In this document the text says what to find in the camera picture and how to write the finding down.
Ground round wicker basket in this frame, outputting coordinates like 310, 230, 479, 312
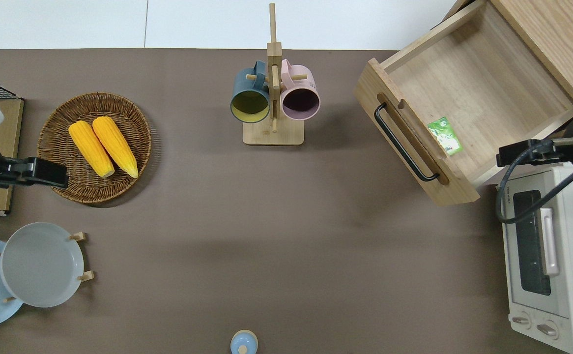
37, 92, 152, 205

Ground wooden mug tree stand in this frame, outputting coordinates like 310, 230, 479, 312
243, 3, 305, 146

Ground dark blue mug, yellow inside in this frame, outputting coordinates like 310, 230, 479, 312
230, 60, 271, 123

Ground wooden cabinet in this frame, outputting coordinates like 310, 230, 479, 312
444, 0, 573, 129

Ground grey plate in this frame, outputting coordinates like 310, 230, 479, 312
0, 222, 85, 308

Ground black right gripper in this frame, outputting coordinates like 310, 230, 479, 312
496, 139, 555, 168

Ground blue call bell, wooden base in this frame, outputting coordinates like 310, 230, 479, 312
230, 330, 258, 354

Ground green snack packet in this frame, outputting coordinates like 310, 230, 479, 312
427, 117, 464, 157

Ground yellow corn cob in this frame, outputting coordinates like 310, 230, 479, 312
92, 116, 139, 178
68, 120, 115, 178

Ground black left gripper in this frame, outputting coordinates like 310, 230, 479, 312
0, 156, 69, 190

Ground wooden plate rack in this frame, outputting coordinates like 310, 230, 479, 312
0, 232, 94, 303

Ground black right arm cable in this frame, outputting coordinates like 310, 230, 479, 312
495, 142, 573, 225

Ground wooden drawer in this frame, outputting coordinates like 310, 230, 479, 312
354, 0, 573, 207

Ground pink mug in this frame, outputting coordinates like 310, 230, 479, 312
280, 59, 321, 121

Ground black drawer handle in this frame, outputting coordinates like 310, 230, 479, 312
374, 102, 441, 182

